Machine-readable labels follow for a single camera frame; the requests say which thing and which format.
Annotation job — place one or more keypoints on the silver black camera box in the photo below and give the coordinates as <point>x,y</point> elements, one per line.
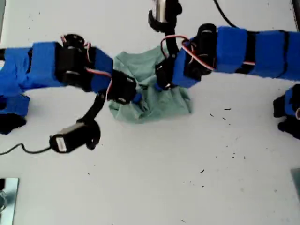
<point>164,9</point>

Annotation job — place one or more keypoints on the black camera stalk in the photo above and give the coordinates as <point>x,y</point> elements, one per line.
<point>93,110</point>
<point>170,35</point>

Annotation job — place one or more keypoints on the green t-shirt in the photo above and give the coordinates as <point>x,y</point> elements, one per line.
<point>143,70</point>

